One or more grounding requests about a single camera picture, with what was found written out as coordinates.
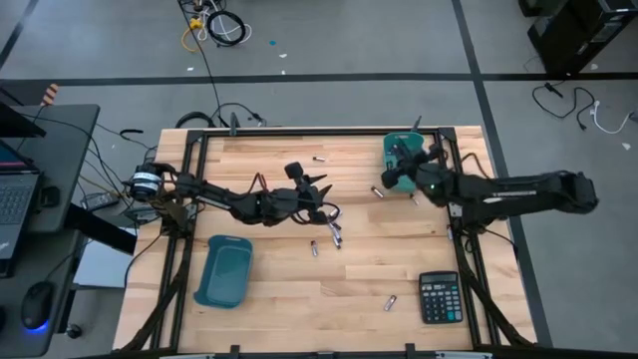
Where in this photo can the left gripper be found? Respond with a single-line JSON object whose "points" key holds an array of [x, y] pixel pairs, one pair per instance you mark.
{"points": [[299, 204]]}

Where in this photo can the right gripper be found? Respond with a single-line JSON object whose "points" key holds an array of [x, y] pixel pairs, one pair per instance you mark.
{"points": [[428, 179]]}

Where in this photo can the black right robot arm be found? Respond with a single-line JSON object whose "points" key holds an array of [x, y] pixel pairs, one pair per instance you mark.
{"points": [[498, 192]]}

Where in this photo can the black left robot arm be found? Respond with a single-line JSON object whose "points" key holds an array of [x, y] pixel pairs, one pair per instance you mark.
{"points": [[224, 197]]}

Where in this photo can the green plastic bin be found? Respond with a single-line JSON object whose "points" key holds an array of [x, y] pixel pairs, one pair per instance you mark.
{"points": [[389, 142]]}

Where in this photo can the dark blue plastic bin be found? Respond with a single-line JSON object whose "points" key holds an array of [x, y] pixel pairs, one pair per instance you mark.
{"points": [[224, 271]]}

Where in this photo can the black desk calculator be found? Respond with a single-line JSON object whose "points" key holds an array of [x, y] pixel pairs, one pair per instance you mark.
{"points": [[441, 299]]}

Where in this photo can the black computer tower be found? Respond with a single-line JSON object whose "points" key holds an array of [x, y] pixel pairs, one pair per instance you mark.
{"points": [[573, 40]]}

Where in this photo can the black power brick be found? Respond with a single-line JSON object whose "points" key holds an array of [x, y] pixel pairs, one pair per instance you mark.
{"points": [[99, 201]]}

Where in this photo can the black desk leg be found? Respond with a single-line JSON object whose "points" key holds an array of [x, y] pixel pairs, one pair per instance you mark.
{"points": [[99, 229]]}

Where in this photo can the grey side desk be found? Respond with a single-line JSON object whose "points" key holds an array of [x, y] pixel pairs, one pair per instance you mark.
{"points": [[65, 149]]}

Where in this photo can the orange black striped marker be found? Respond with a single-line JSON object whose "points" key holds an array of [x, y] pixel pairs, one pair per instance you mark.
{"points": [[50, 95]]}

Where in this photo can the black caster wheel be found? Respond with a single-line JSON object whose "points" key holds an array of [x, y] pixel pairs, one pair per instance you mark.
{"points": [[74, 331]]}

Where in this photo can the grey laptop computer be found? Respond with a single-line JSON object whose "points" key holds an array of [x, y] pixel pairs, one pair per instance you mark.
{"points": [[15, 199]]}

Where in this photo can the black computer mouse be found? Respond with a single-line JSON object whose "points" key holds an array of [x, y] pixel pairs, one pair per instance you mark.
{"points": [[37, 304]]}

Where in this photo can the black desk monitor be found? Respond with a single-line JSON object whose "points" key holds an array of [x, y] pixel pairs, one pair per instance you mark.
{"points": [[15, 124]]}

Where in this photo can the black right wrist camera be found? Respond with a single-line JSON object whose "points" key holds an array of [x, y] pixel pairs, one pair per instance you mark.
{"points": [[390, 179]]}

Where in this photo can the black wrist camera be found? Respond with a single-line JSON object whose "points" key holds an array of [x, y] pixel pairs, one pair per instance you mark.
{"points": [[294, 171], [390, 179]]}

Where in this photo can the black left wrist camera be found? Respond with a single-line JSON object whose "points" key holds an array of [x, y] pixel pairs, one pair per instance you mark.
{"points": [[294, 171]]}

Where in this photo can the black metal table frame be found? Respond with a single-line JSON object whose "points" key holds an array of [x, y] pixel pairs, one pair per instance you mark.
{"points": [[324, 132]]}

